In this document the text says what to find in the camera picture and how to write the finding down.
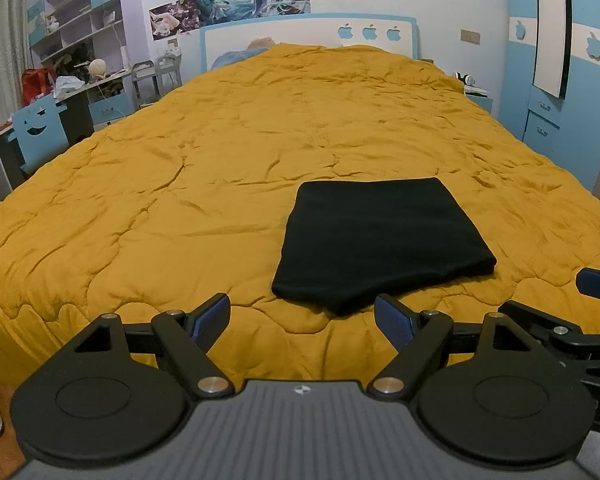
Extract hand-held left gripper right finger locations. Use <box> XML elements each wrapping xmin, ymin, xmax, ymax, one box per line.
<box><xmin>367</xmin><ymin>295</ymin><xmax>537</xmax><ymax>401</ymax></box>

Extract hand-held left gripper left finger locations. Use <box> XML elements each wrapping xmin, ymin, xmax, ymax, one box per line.
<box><xmin>75</xmin><ymin>292</ymin><xmax>234</xmax><ymax>400</ymax></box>

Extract black pants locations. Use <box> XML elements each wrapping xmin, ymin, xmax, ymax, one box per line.
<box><xmin>271</xmin><ymin>177</ymin><xmax>497</xmax><ymax>317</ymax></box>

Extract yellow quilted blanket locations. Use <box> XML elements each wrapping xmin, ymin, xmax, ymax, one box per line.
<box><xmin>0</xmin><ymin>44</ymin><xmax>600</xmax><ymax>391</ymax></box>

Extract blue and white wardrobe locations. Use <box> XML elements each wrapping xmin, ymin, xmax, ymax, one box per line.
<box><xmin>505</xmin><ymin>0</ymin><xmax>600</xmax><ymax>196</ymax></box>

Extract white nightstand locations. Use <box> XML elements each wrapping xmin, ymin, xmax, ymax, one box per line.
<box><xmin>462</xmin><ymin>89</ymin><xmax>494</xmax><ymax>117</ymax></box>

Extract grey chair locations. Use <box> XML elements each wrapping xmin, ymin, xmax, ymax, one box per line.
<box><xmin>131</xmin><ymin>55</ymin><xmax>184</xmax><ymax>107</ymax></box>

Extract white desk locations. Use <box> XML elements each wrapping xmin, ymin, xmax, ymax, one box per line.
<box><xmin>0</xmin><ymin>67</ymin><xmax>136</xmax><ymax>196</ymax></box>

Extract blue chair with face cutout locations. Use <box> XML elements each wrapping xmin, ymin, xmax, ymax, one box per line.
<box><xmin>11</xmin><ymin>94</ymin><xmax>71</xmax><ymax>176</ymax></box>

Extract blue pillow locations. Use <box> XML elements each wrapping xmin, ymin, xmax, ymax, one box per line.
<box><xmin>210</xmin><ymin>37</ymin><xmax>277</xmax><ymax>70</ymax></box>

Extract white wardrobe door panel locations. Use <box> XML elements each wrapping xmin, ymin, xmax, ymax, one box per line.
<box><xmin>532</xmin><ymin>0</ymin><xmax>574</xmax><ymax>100</ymax></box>

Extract white plastic bag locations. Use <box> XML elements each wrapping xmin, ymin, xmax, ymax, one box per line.
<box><xmin>53</xmin><ymin>76</ymin><xmax>86</xmax><ymax>99</ymax></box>

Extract red bag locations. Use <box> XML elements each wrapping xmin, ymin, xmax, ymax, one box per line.
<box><xmin>21</xmin><ymin>67</ymin><xmax>57</xmax><ymax>107</ymax></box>

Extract white and blue headboard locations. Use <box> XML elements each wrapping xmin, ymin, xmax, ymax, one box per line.
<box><xmin>200</xmin><ymin>12</ymin><xmax>421</xmax><ymax>73</ymax></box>

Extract white and blue bookshelf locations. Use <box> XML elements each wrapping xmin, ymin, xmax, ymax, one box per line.
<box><xmin>27</xmin><ymin>0</ymin><xmax>129</xmax><ymax>68</ymax></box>

